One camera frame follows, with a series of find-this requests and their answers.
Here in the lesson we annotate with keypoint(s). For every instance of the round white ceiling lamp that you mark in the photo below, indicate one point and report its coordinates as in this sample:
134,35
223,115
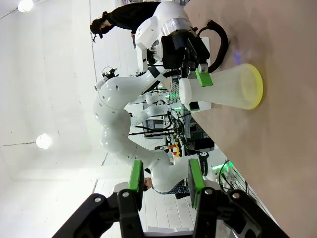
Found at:
43,140
25,5

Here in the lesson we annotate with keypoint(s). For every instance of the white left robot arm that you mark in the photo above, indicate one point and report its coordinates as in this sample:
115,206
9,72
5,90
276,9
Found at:
114,99

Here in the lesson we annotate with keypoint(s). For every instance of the person in black clothes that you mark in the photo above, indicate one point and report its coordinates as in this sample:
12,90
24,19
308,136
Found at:
128,15

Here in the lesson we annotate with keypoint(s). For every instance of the person in patterned clothes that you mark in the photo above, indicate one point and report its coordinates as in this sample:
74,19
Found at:
148,184

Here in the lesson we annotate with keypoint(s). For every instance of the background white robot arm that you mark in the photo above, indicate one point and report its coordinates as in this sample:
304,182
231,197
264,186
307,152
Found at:
151,111

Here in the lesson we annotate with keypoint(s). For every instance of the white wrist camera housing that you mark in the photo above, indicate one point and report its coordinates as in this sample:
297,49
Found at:
206,42

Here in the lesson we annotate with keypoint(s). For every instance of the translucent conical flask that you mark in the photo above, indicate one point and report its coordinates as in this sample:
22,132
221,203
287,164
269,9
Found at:
227,86

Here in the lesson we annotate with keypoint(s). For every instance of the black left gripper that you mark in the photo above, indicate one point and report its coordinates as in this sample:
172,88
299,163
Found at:
175,49

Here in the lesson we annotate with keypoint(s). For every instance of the white round lid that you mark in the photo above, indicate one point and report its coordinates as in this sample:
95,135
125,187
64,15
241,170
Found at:
185,91

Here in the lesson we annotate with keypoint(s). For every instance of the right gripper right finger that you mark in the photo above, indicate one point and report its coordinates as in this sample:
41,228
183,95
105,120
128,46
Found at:
196,178

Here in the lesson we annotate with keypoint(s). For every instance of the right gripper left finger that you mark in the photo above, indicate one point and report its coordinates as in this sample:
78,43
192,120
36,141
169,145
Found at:
135,178

